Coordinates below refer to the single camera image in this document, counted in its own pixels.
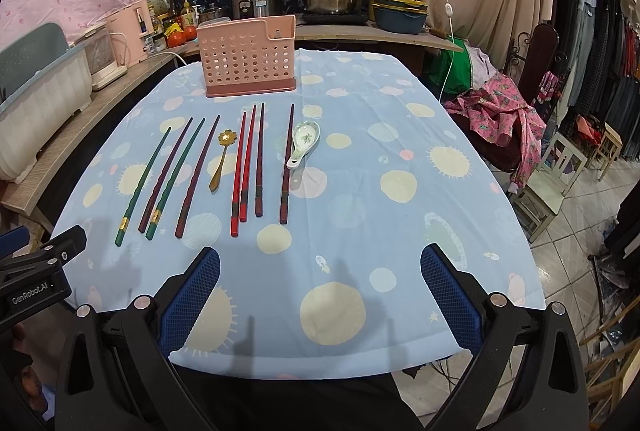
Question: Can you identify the white wooden stool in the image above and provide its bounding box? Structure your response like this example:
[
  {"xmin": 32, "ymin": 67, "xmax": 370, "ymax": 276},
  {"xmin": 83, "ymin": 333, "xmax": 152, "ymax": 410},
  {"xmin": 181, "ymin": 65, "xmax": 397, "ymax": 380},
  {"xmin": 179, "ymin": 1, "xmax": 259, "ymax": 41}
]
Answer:
[{"xmin": 511, "ymin": 133, "xmax": 587, "ymax": 243}]

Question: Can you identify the pink perforated utensil holder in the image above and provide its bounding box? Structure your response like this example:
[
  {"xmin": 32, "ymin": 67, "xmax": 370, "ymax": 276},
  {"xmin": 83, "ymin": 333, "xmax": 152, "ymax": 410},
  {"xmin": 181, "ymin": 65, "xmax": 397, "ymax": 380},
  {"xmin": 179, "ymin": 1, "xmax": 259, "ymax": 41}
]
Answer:
[{"xmin": 196, "ymin": 15, "xmax": 296, "ymax": 98}]

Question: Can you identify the red tomato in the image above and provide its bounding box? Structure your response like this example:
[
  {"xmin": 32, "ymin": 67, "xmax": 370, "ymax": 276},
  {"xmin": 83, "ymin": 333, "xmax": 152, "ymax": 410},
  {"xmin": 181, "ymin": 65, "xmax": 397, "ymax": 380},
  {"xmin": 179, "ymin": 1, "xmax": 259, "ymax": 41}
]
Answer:
[
  {"xmin": 167, "ymin": 30, "xmax": 186, "ymax": 48},
  {"xmin": 183, "ymin": 24, "xmax": 198, "ymax": 41}
]

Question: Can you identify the white power cable with switch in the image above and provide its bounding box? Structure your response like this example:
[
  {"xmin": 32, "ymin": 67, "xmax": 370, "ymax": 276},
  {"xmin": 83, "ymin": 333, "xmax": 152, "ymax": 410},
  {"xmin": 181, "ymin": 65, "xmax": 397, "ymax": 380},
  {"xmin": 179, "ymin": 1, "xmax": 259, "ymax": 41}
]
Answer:
[{"xmin": 425, "ymin": 0, "xmax": 458, "ymax": 105}]

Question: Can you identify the gold flower spoon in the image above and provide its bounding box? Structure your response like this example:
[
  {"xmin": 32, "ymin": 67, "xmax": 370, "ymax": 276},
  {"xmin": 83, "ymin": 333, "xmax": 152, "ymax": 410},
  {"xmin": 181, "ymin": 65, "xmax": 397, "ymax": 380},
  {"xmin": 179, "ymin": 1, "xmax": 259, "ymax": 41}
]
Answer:
[{"xmin": 209, "ymin": 128, "xmax": 238, "ymax": 194}]

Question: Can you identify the dark maroon chopstick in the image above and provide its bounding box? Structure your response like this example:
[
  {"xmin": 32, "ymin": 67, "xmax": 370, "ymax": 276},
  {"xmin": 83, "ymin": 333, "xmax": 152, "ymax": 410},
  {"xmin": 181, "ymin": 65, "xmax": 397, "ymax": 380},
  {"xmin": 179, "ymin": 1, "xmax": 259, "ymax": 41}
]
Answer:
[
  {"xmin": 138, "ymin": 118, "xmax": 193, "ymax": 234},
  {"xmin": 175, "ymin": 116, "xmax": 220, "ymax": 239}
]

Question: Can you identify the green bag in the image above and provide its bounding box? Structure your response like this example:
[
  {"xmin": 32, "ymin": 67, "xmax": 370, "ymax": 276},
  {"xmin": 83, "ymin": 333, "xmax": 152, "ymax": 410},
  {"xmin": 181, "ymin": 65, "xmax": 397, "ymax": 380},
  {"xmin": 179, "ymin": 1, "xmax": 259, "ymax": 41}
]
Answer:
[{"xmin": 427, "ymin": 38, "xmax": 472, "ymax": 96}]

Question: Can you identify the white small appliance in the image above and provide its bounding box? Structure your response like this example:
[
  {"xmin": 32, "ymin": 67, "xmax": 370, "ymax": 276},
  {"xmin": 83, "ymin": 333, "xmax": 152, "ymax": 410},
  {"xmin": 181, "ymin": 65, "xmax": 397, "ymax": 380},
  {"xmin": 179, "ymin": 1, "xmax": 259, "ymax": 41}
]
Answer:
[{"xmin": 73, "ymin": 22, "xmax": 127, "ymax": 92}]

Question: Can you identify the pink floral cloth pile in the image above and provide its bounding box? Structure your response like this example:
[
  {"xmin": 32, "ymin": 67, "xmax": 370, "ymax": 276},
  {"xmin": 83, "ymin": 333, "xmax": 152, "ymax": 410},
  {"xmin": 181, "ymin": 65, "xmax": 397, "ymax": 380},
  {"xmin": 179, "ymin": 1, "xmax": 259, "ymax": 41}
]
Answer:
[{"xmin": 444, "ymin": 73, "xmax": 546, "ymax": 194}]

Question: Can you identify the dark red chopstick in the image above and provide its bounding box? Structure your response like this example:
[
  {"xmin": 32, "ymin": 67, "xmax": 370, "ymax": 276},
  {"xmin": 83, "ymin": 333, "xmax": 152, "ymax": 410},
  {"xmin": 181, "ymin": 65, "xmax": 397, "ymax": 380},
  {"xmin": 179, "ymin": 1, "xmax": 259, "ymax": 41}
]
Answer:
[
  {"xmin": 279, "ymin": 104, "xmax": 295, "ymax": 225},
  {"xmin": 255, "ymin": 102, "xmax": 265, "ymax": 217}
]

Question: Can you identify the white ceramic soup spoon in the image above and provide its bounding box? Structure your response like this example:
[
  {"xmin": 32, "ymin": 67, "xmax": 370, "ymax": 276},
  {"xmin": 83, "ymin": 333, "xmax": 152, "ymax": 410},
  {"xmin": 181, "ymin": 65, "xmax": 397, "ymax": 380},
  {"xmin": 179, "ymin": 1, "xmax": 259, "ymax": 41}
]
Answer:
[{"xmin": 288, "ymin": 121, "xmax": 320, "ymax": 170}]

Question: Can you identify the dark wooden chair back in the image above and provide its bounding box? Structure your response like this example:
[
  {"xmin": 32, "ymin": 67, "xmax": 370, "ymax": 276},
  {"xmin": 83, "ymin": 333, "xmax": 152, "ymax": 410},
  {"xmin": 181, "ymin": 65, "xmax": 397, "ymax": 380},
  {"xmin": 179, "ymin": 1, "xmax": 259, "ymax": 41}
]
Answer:
[{"xmin": 518, "ymin": 22, "xmax": 559, "ymax": 104}]

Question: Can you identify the pink electric kettle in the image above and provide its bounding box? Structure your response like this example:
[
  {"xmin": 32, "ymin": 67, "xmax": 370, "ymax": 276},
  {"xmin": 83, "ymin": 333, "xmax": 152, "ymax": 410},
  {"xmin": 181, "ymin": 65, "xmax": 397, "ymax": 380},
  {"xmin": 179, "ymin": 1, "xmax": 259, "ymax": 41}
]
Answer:
[{"xmin": 105, "ymin": 0, "xmax": 154, "ymax": 68}]

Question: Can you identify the green chopstick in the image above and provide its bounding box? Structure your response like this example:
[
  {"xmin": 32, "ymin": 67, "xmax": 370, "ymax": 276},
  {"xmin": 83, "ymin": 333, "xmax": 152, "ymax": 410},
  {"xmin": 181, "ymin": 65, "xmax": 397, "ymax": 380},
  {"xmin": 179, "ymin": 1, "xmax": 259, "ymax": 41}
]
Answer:
[
  {"xmin": 114, "ymin": 128, "xmax": 171, "ymax": 247},
  {"xmin": 144, "ymin": 119, "xmax": 205, "ymax": 240}
]

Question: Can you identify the light blue dotted tablecloth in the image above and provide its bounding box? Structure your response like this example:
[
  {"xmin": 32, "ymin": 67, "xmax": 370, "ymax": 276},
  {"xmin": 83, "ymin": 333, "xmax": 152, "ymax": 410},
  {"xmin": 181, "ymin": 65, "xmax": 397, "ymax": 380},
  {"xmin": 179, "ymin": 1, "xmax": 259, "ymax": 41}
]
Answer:
[{"xmin": 56, "ymin": 50, "xmax": 544, "ymax": 379}]

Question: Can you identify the white dish rack bin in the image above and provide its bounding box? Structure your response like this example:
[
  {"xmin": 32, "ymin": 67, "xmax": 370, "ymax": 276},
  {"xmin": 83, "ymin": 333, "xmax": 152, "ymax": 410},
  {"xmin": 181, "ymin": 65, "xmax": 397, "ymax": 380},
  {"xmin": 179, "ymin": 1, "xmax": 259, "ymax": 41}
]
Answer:
[{"xmin": 0, "ymin": 22, "xmax": 92, "ymax": 184}]

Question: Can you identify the dark blue yellow-rimmed casserole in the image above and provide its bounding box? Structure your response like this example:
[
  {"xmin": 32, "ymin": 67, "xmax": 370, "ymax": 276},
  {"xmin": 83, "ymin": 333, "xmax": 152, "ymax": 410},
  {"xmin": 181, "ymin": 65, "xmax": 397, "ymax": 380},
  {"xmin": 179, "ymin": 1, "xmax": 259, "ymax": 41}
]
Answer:
[{"xmin": 370, "ymin": 0, "xmax": 428, "ymax": 34}]

